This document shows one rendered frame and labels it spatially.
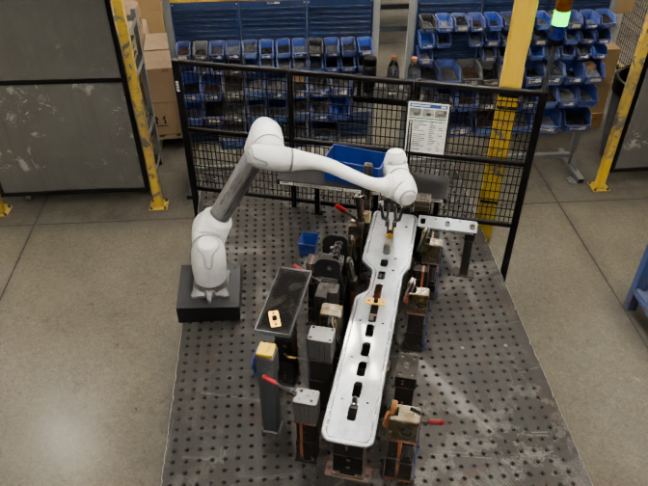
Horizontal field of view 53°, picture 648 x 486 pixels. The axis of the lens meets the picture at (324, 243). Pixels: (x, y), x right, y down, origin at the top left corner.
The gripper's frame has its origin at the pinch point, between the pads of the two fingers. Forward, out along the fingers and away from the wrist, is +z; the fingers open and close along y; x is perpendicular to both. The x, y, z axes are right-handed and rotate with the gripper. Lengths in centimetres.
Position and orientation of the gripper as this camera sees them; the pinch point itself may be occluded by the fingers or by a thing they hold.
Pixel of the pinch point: (391, 226)
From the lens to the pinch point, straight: 311.0
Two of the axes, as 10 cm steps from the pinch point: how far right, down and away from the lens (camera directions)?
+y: 9.8, 1.2, -1.7
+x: 2.1, -6.1, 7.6
